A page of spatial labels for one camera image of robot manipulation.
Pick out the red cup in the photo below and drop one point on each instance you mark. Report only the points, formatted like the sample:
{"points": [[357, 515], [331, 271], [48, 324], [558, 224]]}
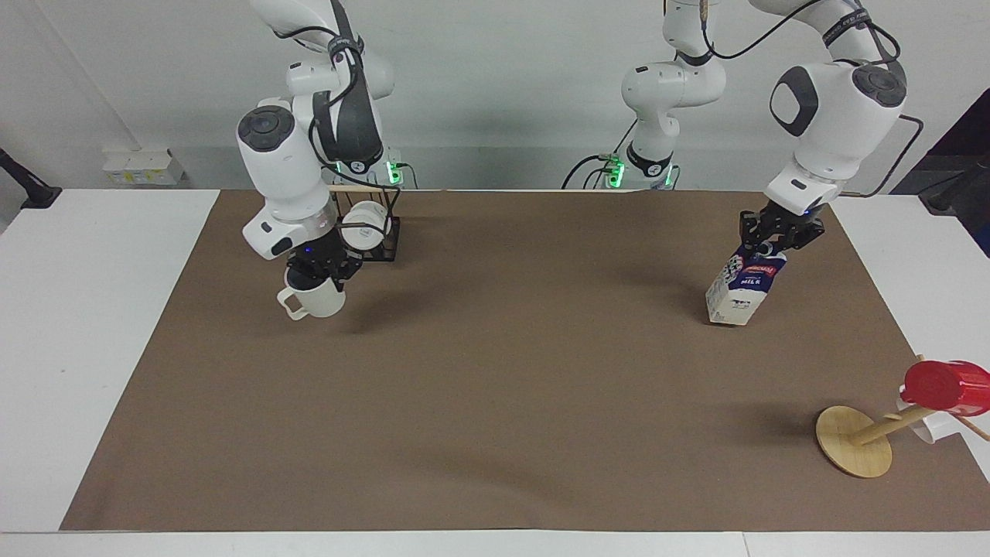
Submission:
{"points": [[945, 385]]}

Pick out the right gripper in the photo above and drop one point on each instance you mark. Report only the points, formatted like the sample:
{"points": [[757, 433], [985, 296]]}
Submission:
{"points": [[319, 255]]}

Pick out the wooden mug tree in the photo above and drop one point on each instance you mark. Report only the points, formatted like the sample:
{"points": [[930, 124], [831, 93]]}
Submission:
{"points": [[851, 441]]}

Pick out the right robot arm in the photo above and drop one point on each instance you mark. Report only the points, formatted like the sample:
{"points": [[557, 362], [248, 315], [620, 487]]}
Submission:
{"points": [[282, 166]]}

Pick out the white wall socket box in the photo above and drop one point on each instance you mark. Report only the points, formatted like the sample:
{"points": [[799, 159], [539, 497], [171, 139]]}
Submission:
{"points": [[143, 166]]}

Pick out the white and blue milk carton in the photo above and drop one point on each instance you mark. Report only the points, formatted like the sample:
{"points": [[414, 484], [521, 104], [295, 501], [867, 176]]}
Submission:
{"points": [[741, 290]]}

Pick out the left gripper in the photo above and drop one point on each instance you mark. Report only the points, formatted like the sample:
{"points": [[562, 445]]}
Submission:
{"points": [[789, 217]]}

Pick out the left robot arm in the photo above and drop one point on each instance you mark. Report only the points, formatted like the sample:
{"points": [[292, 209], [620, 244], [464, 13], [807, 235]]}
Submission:
{"points": [[839, 124]]}

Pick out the black stand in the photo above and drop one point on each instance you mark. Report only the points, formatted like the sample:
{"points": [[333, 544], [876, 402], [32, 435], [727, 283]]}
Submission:
{"points": [[963, 166], [31, 189]]}

